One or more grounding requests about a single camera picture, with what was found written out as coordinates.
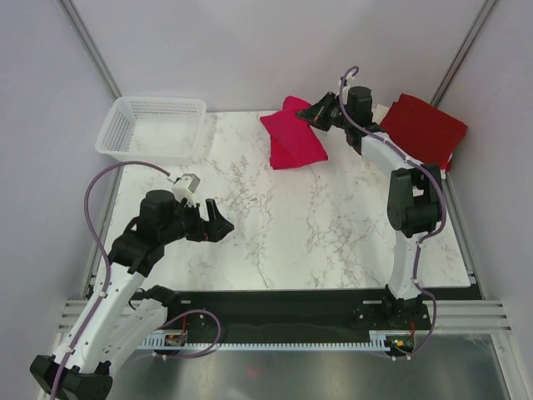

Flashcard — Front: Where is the white slotted cable duct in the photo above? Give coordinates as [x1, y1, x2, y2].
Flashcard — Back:
[137, 331, 416, 355]

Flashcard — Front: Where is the bright red t shirt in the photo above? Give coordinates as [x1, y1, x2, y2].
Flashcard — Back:
[260, 96, 328, 170]

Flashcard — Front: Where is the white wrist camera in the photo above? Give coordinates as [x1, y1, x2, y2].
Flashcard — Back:
[339, 73, 356, 87]
[172, 173, 201, 207]

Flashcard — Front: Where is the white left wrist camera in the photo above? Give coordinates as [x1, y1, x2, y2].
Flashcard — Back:
[172, 173, 201, 207]

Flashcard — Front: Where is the dark red folded t shirt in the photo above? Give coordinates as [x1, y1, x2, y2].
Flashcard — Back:
[380, 93, 467, 172]

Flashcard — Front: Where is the white plastic basket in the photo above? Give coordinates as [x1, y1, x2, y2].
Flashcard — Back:
[95, 96, 207, 166]

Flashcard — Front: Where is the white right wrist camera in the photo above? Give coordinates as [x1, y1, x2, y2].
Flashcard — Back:
[339, 73, 356, 87]

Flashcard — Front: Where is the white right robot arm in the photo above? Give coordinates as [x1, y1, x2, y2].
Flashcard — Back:
[296, 87, 446, 328]

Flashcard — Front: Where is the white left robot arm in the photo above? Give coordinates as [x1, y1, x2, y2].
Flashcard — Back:
[30, 190, 234, 399]

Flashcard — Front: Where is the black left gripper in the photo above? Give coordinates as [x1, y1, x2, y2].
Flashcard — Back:
[159, 197, 233, 244]

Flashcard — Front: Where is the cream folded t shirt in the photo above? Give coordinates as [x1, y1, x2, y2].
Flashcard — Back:
[373, 104, 440, 164]

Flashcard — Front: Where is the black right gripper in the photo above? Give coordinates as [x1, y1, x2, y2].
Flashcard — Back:
[296, 92, 353, 133]

